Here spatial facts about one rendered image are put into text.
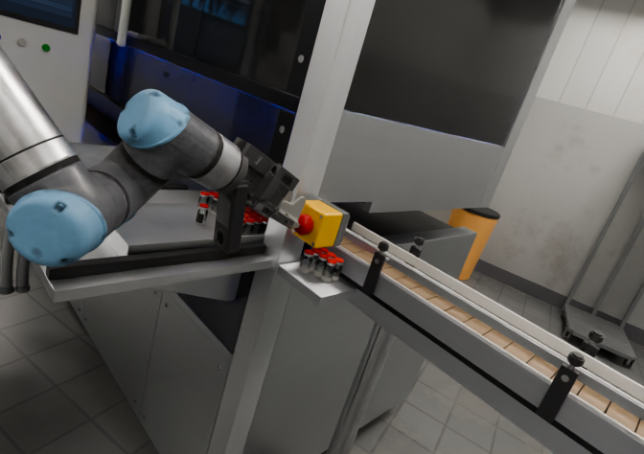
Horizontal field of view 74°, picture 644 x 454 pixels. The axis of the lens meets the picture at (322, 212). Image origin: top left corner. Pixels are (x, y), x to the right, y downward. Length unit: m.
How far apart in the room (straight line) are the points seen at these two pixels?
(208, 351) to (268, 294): 0.30
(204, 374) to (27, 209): 0.82
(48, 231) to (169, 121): 0.18
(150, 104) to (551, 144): 3.72
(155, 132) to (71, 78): 1.11
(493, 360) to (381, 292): 0.23
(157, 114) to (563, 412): 0.69
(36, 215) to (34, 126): 0.08
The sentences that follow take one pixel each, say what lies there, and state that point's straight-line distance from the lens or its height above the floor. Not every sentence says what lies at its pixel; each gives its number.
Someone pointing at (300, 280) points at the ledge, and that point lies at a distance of 0.85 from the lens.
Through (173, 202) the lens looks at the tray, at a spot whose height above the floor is 0.88.
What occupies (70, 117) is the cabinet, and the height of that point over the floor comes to 0.91.
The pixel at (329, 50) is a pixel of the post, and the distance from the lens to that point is 0.82.
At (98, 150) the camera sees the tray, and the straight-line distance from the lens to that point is 1.35.
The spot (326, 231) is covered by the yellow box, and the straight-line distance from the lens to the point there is 0.80.
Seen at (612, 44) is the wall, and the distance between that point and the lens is 4.14.
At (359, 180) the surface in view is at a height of 1.07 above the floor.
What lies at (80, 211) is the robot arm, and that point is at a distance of 0.46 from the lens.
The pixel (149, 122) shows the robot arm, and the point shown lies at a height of 1.16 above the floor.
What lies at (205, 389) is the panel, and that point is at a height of 0.45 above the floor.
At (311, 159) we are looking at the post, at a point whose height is 1.11.
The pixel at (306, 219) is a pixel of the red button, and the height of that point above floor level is 1.01.
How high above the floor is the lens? 1.26
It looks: 17 degrees down
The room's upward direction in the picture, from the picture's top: 17 degrees clockwise
